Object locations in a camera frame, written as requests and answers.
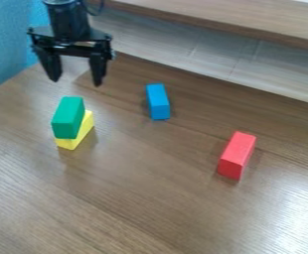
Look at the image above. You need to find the blue block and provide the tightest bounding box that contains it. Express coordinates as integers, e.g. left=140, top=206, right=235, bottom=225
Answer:
left=144, top=82, right=173, bottom=121

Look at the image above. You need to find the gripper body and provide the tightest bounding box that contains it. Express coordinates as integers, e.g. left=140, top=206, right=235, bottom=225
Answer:
left=25, top=25, right=117, bottom=62

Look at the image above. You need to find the red block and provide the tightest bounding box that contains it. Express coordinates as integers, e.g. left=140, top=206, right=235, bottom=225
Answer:
left=216, top=130, right=258, bottom=182

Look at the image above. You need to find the yellow block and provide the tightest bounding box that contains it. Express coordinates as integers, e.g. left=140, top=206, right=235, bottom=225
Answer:
left=53, top=109, right=96, bottom=151

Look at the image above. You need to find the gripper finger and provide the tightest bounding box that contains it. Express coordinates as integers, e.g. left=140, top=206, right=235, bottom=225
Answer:
left=34, top=48, right=65, bottom=83
left=87, top=53, right=109, bottom=88

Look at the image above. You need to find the green block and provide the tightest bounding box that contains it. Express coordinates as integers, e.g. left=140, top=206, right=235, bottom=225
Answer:
left=50, top=95, right=86, bottom=140

